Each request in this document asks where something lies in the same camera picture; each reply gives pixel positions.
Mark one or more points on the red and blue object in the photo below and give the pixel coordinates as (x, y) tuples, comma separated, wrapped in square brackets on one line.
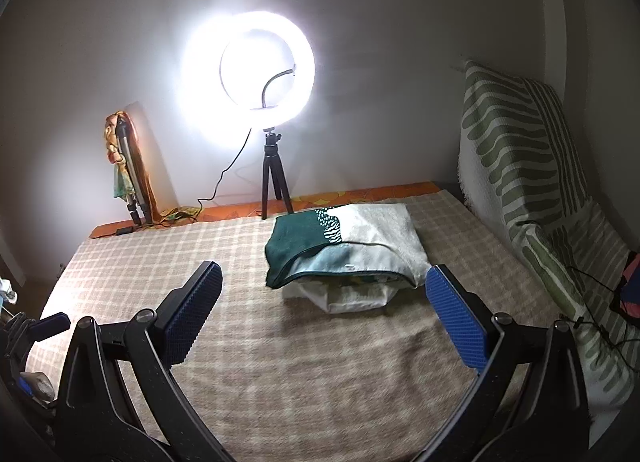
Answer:
[(631, 292)]

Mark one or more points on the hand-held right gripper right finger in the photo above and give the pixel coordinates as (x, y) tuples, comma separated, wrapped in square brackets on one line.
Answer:
[(457, 322)]

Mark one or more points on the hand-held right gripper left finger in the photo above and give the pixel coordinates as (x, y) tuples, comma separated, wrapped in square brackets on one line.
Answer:
[(195, 312)]

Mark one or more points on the folded silver tripod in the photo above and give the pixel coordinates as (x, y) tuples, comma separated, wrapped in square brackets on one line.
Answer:
[(132, 177)]

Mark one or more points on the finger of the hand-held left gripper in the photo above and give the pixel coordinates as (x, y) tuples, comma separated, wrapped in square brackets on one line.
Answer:
[(50, 324)]

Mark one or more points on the beige checked blanket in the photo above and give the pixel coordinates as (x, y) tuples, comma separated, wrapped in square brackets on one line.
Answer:
[(300, 367)]

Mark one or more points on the orange patterned sheet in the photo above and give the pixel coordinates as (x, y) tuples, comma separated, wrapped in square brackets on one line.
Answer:
[(240, 209)]

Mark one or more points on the person's left hand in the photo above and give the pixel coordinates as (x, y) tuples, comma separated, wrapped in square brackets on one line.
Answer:
[(39, 384)]

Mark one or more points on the green striped white cushion cover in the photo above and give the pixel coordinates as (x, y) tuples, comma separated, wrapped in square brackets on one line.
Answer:
[(520, 157)]

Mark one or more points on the white green floral printed garment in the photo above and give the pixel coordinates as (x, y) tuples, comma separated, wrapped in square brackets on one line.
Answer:
[(320, 242)]

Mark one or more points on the orange green scarf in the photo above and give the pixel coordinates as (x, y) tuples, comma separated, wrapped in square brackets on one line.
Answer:
[(117, 152)]

